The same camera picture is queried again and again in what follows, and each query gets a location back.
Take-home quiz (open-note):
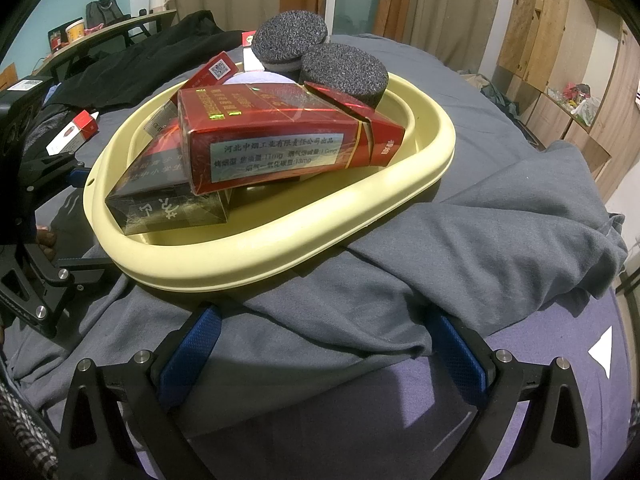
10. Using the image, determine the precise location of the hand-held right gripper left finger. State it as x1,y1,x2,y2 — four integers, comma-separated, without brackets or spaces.
59,302,223,480

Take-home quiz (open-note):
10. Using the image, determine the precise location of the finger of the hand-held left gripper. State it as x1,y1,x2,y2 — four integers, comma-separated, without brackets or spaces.
20,152,101,207
0,240,122,339

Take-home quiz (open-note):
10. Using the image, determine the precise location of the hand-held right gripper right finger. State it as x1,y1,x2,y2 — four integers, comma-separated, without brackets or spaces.
420,309,593,480

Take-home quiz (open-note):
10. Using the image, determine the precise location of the black red flame carton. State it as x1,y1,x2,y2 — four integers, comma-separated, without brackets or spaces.
104,119,235,237

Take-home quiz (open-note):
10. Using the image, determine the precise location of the cream plastic basin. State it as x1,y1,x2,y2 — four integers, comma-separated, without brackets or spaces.
82,62,457,293

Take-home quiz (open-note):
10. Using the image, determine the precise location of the white plush ball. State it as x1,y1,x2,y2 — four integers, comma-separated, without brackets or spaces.
224,70,297,87

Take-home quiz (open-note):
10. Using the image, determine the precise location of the large red carton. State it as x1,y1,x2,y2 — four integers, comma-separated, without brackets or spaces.
177,81,407,196

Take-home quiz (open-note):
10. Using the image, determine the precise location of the black round sponge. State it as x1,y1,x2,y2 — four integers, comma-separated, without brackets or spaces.
298,43,390,112
251,10,330,74

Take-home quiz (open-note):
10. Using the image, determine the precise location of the person's left hand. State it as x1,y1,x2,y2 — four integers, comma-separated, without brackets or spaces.
36,227,57,264

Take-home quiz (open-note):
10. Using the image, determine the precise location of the red white cigarette pack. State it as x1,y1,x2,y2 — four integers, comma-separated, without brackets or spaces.
45,109,100,157

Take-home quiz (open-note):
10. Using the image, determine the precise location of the grey shirt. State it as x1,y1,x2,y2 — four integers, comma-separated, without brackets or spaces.
0,139,630,441

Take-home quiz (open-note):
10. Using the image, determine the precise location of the curved wooden desk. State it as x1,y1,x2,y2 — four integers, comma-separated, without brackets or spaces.
34,8,179,82

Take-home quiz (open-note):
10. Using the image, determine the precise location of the white triangular marker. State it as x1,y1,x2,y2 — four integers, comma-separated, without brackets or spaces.
587,326,614,380

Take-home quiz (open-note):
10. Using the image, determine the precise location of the black backpack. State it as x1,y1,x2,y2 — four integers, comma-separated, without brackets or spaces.
84,0,124,29

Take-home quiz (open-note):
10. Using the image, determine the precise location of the checkered clothing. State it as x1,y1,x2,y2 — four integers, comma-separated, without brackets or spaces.
0,384,57,480

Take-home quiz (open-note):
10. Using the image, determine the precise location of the black jacket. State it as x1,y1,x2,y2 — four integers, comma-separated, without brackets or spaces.
47,9,262,112

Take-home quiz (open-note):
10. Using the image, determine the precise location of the clothes pile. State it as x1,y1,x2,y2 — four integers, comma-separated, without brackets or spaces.
461,72,522,122

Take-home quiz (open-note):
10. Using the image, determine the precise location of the colourful shelf clutter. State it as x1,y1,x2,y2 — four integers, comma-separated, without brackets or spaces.
546,82,602,129

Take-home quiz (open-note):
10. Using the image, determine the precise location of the wooden wardrobe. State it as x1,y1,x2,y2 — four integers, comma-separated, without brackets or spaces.
494,0,640,203

